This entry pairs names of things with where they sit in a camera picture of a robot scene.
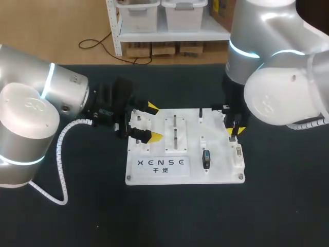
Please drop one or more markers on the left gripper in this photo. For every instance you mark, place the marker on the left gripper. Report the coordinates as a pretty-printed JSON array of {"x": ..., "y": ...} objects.
[{"x": 110, "y": 103}]

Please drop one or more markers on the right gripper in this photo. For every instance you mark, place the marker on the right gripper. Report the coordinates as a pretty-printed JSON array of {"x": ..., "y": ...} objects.
[{"x": 234, "y": 103}]

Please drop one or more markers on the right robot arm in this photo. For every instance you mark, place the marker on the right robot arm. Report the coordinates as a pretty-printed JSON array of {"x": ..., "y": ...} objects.
[{"x": 277, "y": 77}]

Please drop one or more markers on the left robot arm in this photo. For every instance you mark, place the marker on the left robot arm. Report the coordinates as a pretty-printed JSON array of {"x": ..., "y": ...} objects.
[{"x": 28, "y": 113}]

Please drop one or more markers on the thin black upright plug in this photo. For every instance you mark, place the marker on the thin black upright plug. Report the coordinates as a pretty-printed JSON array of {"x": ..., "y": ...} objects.
[{"x": 201, "y": 114}]

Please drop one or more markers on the black plug with blue face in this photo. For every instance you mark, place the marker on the black plug with blue face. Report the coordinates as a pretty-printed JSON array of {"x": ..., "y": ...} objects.
[{"x": 206, "y": 159}]

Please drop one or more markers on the white socket board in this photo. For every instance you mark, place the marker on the white socket board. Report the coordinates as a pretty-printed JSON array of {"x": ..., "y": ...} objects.
[{"x": 185, "y": 164}]

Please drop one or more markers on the small cardboard box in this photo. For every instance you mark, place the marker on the small cardboard box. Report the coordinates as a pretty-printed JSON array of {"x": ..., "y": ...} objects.
[
  {"x": 163, "y": 48},
  {"x": 191, "y": 48},
  {"x": 137, "y": 50}
]

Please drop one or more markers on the white metal shelf rack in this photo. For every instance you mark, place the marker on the white metal shelf rack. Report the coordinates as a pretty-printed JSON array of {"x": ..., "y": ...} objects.
[{"x": 164, "y": 36}]

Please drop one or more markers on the white plastic bin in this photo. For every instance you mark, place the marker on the white plastic bin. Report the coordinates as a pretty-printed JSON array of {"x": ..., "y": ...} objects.
[
  {"x": 140, "y": 15},
  {"x": 183, "y": 16}
]

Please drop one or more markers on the large brown cardboard box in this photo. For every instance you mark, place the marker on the large brown cardboard box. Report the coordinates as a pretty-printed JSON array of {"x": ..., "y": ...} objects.
[{"x": 222, "y": 13}]

